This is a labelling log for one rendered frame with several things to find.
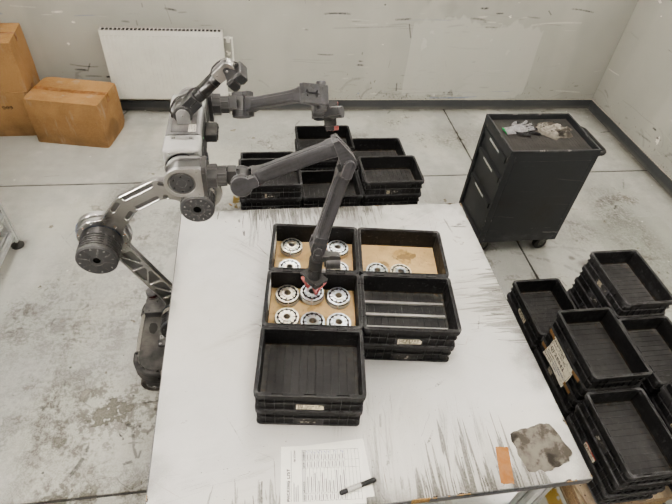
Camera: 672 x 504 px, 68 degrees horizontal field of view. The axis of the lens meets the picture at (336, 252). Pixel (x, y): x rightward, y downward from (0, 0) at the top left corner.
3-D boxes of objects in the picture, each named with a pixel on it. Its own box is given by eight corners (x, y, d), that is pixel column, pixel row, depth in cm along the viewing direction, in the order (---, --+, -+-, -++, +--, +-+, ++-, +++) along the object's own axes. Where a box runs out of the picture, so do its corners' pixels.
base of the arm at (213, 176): (205, 182, 181) (201, 154, 173) (228, 181, 182) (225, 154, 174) (204, 197, 175) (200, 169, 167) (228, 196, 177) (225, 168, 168)
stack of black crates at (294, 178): (242, 239, 340) (238, 186, 308) (242, 210, 361) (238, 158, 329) (301, 236, 346) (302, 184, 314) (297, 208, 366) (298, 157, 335)
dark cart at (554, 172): (472, 255, 365) (512, 151, 302) (454, 215, 397) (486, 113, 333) (548, 251, 374) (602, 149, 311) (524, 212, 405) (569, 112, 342)
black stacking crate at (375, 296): (360, 346, 205) (363, 329, 197) (357, 291, 226) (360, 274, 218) (455, 349, 207) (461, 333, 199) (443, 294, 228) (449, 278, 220)
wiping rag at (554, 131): (540, 140, 320) (542, 136, 317) (527, 122, 335) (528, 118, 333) (581, 140, 324) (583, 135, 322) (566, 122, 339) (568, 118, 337)
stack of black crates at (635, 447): (653, 499, 236) (695, 471, 212) (595, 507, 231) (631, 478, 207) (609, 419, 263) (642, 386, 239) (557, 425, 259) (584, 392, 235)
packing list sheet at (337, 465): (280, 514, 168) (280, 513, 168) (277, 447, 184) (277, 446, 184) (375, 502, 173) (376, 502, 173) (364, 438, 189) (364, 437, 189)
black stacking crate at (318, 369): (254, 411, 182) (253, 395, 174) (262, 343, 203) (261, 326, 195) (362, 414, 184) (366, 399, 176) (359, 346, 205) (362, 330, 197)
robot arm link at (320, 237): (339, 147, 181) (344, 160, 172) (354, 151, 183) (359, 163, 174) (306, 244, 203) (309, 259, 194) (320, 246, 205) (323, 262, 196)
